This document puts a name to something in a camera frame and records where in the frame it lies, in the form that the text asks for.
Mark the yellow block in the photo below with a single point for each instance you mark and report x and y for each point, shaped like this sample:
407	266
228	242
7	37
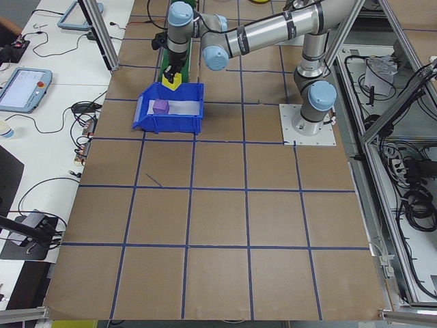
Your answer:
170	84

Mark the purple block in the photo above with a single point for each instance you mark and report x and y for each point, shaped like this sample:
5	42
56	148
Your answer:
161	106

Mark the green conveyor belt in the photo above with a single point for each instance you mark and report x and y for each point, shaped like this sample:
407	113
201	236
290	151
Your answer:
187	71

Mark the white foam pad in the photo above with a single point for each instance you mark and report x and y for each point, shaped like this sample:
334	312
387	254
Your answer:
186	107

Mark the blue plastic bin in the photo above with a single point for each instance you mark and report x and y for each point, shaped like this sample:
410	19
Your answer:
177	124

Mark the small black power adapter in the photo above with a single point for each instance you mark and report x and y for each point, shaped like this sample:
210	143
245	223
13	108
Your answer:
91	35

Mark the small circuit board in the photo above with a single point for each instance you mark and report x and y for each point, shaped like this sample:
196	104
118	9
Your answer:
89	126
82	152

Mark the light blue teach pendant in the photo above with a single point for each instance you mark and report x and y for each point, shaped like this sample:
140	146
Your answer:
73	15

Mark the metal allen key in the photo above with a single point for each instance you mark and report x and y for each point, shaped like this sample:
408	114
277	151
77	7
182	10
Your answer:
39	25

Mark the teach pendant with screen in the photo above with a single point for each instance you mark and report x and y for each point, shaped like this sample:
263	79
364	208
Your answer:
20	89

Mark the black mat with electronics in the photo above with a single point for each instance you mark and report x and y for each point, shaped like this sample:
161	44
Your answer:
15	53

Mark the grey box device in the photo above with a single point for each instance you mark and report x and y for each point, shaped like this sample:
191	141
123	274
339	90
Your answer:
34	218

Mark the white power strip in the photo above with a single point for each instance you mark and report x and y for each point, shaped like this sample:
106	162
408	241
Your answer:
396	164

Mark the black power brick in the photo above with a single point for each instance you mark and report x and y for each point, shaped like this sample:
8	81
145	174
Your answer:
418	169

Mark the aluminium profile bar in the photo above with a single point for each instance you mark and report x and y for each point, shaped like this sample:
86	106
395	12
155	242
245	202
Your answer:
24	312
409	315

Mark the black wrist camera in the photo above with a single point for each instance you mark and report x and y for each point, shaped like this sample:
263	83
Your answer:
158	41

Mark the aluminium profile post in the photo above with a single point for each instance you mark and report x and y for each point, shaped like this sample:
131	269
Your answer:
102	37

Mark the V-shaped metal bar frame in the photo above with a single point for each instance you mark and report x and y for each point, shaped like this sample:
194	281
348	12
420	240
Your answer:
396	109

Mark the black stand base plate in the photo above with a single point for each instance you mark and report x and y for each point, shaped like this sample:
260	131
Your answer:
34	254

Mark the grey metal bracket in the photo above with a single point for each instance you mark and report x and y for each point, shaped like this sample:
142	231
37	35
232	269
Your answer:
385	261

